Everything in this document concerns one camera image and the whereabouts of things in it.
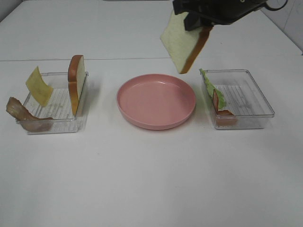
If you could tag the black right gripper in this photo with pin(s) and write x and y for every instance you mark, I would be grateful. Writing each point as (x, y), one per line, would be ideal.
(214, 12)

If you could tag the bread slice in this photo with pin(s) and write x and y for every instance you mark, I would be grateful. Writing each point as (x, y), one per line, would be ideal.
(76, 78)
(183, 46)

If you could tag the green lettuce leaf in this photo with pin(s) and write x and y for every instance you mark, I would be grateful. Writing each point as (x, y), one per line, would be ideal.
(216, 95)

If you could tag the red bacon strip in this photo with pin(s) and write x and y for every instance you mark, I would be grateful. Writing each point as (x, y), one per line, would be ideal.
(225, 118)

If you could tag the brown bacon strip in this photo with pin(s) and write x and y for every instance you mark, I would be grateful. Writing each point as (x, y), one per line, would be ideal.
(23, 116)

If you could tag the pink round plate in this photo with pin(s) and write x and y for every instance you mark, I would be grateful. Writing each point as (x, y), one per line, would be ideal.
(156, 101)

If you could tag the right clear plastic tray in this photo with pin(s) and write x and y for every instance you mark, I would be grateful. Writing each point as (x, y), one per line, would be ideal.
(243, 98)

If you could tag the clear plastic tray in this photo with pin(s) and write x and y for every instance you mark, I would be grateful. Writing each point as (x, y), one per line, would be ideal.
(243, 98)
(57, 116)

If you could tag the left clear plastic tray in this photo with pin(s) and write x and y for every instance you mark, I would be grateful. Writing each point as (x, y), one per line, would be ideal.
(57, 116)

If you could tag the yellow cheese slice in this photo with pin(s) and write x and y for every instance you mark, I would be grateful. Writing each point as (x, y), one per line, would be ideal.
(39, 90)

